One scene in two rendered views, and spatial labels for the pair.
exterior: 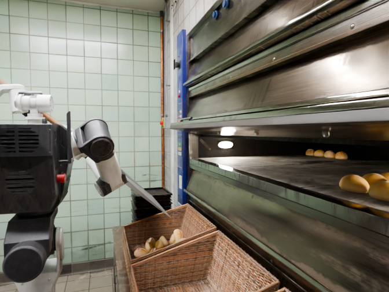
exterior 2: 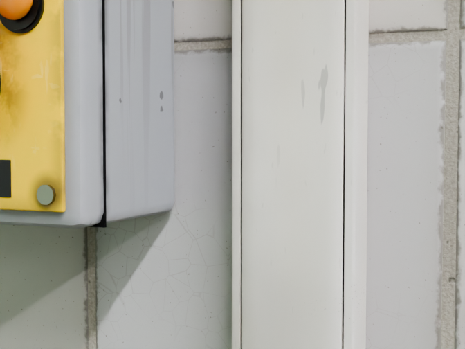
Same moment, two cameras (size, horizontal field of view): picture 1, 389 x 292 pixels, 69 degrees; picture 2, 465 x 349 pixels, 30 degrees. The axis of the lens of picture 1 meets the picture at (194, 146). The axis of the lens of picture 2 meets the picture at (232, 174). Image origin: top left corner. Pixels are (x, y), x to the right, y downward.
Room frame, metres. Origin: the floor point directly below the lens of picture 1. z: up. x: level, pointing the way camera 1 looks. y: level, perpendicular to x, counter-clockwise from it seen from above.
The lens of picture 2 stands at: (2.39, 0.46, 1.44)
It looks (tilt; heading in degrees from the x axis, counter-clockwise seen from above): 3 degrees down; 313
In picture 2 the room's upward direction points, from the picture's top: straight up
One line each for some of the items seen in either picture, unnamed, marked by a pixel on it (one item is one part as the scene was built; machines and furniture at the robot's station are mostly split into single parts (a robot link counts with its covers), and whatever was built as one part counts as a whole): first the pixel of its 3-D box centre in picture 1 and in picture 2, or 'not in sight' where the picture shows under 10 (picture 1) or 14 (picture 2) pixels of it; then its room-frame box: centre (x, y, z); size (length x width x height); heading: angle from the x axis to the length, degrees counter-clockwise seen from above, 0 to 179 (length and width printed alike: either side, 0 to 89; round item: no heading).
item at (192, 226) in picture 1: (164, 238); not in sight; (1.72, 0.19, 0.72); 0.56 x 0.49 x 0.28; 18
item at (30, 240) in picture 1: (32, 239); not in sight; (0.97, 0.56, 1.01); 0.28 x 0.13 x 0.18; 19
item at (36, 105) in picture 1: (36, 106); not in sight; (1.06, 0.59, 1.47); 0.10 x 0.07 x 0.09; 105
